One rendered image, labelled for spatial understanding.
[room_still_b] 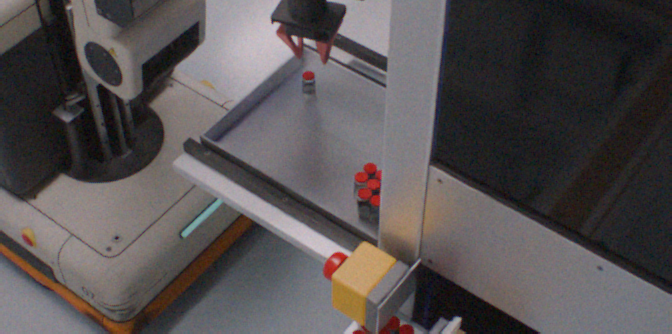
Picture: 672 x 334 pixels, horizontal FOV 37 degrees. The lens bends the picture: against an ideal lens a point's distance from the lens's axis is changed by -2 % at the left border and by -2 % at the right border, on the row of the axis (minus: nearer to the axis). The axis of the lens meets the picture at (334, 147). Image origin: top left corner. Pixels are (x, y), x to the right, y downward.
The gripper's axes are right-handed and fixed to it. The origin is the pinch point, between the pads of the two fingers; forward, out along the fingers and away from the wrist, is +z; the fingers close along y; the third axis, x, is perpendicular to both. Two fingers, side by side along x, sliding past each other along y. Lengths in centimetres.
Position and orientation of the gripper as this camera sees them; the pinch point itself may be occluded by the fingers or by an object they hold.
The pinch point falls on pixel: (312, 55)
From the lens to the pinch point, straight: 160.6
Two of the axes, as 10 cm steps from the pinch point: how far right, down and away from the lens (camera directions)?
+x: 3.7, -7.0, 6.1
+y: 9.3, 2.4, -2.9
